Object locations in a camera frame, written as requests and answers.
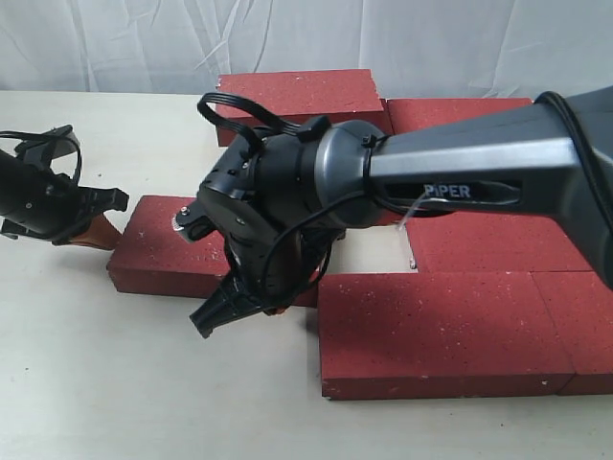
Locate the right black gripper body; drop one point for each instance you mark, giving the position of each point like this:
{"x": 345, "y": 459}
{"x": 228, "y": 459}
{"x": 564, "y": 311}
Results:
{"x": 269, "y": 275}

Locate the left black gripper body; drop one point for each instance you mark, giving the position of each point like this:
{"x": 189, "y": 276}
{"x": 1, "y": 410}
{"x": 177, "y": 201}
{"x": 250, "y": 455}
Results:
{"x": 41, "y": 205}

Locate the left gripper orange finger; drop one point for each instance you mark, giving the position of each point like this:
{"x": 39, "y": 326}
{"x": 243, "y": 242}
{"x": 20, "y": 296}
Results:
{"x": 100, "y": 234}

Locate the red brick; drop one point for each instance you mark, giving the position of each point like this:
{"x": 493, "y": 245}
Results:
{"x": 341, "y": 95}
{"x": 152, "y": 259}

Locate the red brick top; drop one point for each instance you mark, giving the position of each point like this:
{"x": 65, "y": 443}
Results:
{"x": 341, "y": 95}

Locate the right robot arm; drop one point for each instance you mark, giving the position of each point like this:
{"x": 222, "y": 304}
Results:
{"x": 283, "y": 193}

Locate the front left base brick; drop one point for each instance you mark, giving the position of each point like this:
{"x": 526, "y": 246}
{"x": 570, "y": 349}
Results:
{"x": 437, "y": 335}

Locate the back right base brick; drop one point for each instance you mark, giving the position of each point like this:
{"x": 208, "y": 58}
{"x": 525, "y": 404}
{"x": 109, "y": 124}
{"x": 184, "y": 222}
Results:
{"x": 412, "y": 114}

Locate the hidden centre base brick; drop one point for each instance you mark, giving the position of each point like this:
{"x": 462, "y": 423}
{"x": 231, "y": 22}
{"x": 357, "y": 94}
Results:
{"x": 471, "y": 242}

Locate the front right base brick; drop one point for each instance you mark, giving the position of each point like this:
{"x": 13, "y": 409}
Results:
{"x": 580, "y": 306}

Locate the pale blue backdrop cloth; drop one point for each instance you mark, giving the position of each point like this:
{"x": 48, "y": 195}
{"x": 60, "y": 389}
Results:
{"x": 412, "y": 48}

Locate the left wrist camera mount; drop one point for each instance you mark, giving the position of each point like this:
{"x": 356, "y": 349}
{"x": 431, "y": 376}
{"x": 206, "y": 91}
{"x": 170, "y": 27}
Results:
{"x": 40, "y": 149}

